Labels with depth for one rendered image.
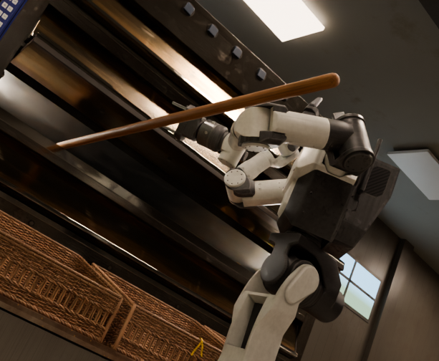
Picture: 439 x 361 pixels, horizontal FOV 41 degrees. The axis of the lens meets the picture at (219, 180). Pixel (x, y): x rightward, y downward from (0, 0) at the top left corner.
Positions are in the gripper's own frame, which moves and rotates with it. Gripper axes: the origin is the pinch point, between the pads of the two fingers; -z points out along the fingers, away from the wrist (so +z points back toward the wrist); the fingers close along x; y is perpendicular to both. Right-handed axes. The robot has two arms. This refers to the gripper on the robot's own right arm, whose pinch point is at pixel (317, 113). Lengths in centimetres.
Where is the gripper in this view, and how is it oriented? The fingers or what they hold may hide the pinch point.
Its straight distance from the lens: 240.6
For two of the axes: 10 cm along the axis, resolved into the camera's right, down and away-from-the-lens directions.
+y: -7.7, -2.7, 5.7
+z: -6.1, 5.7, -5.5
